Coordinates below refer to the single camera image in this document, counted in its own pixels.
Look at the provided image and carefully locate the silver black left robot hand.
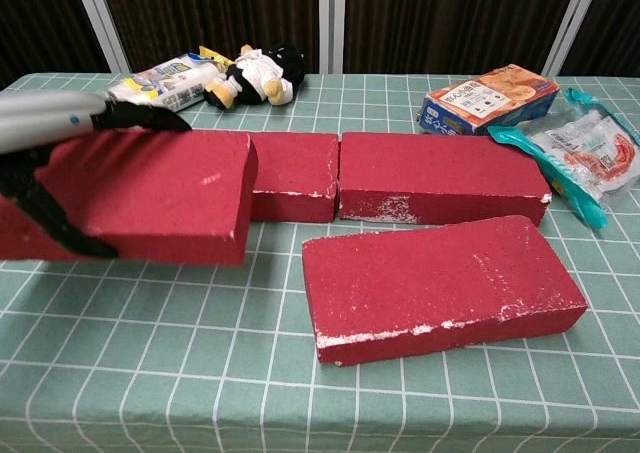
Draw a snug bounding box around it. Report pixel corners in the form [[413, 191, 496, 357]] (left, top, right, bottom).
[[0, 90, 193, 260]]

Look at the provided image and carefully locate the red brick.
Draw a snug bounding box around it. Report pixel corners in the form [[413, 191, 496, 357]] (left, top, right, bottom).
[[301, 214, 588, 367], [338, 131, 553, 227], [0, 128, 259, 267], [248, 132, 340, 224]]

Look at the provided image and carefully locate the dark ribbed partition panel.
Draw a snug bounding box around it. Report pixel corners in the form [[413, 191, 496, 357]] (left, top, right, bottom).
[[0, 0, 111, 92], [557, 0, 640, 79], [342, 0, 584, 77], [94, 0, 321, 74]]

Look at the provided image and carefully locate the white yellow snack package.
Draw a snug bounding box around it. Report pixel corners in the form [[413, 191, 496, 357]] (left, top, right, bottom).
[[106, 45, 234, 114]]

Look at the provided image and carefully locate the black and white plush doll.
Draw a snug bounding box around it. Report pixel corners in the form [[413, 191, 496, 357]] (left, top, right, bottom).
[[203, 43, 307, 110]]

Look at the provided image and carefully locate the green checkered tablecloth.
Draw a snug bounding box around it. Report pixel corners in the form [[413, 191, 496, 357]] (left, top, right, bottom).
[[0, 72, 640, 453]]

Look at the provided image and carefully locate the orange and blue cookie box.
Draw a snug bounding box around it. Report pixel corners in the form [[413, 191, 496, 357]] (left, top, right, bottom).
[[417, 63, 560, 137]]

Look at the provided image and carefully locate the teal clear shrimp snack bag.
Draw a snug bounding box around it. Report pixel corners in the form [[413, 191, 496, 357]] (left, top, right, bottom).
[[486, 87, 640, 230]]

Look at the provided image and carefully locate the grey partition post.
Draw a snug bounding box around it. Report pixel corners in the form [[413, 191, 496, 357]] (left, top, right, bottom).
[[542, 0, 606, 78], [69, 0, 132, 74], [317, 0, 347, 74]]

